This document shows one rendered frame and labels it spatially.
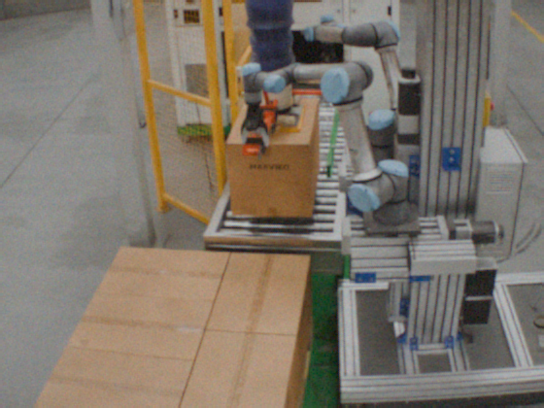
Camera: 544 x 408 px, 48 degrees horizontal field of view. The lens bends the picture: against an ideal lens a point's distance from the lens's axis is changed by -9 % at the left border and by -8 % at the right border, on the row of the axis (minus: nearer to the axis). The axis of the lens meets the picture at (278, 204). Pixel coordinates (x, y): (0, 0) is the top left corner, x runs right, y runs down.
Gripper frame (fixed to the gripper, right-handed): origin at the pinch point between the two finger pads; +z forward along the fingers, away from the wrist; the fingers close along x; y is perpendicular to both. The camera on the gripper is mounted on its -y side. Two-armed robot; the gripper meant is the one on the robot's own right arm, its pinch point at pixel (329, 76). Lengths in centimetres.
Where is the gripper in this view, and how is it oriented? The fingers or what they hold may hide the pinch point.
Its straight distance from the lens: 361.0
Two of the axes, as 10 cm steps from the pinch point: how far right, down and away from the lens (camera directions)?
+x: 9.9, 0.2, -1.4
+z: 0.5, 8.6, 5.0
